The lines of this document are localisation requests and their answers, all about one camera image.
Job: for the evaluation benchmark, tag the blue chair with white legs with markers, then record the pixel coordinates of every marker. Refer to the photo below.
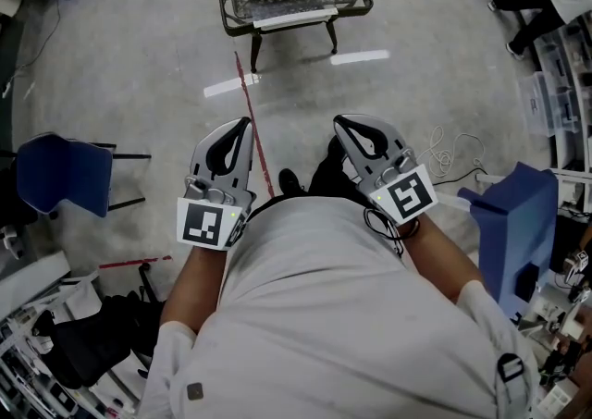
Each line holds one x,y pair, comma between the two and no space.
513,227

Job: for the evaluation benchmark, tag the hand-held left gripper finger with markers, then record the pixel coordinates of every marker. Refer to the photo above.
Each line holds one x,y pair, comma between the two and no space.
245,158
203,149

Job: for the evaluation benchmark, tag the person's black shoe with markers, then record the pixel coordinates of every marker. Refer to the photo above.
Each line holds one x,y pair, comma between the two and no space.
289,182

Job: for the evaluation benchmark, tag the person's left forearm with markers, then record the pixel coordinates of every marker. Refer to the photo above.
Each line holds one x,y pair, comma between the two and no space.
194,287

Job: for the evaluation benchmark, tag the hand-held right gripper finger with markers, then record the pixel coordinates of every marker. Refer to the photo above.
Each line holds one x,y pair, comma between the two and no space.
358,158
388,139

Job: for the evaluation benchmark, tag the person's white shirt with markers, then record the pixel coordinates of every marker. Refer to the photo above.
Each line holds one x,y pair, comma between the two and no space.
333,315

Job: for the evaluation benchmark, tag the blue chair with black legs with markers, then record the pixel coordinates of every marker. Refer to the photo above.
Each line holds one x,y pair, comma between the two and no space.
65,174

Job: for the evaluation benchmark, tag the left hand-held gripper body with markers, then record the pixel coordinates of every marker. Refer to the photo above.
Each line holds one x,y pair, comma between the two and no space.
201,223

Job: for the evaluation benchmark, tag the person's right forearm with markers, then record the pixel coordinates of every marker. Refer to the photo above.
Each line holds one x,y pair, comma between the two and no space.
439,260

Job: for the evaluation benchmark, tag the red floor tape line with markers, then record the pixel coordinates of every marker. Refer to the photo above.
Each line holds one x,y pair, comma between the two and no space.
134,262
253,126

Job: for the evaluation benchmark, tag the clear plastic storage boxes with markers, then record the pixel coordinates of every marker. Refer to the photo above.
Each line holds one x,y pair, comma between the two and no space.
546,102

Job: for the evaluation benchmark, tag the person's black trousers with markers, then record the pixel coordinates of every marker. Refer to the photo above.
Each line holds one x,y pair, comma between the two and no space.
330,181

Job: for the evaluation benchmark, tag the black backpack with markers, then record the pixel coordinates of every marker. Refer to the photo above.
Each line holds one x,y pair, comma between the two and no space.
92,338

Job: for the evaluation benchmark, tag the white storage rack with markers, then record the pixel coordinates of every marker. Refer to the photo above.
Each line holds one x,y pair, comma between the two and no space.
571,98

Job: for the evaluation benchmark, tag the white flat board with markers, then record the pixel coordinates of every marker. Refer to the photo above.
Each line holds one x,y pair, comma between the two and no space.
296,18

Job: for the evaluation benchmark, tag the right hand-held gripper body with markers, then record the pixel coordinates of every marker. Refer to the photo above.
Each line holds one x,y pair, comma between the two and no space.
407,195

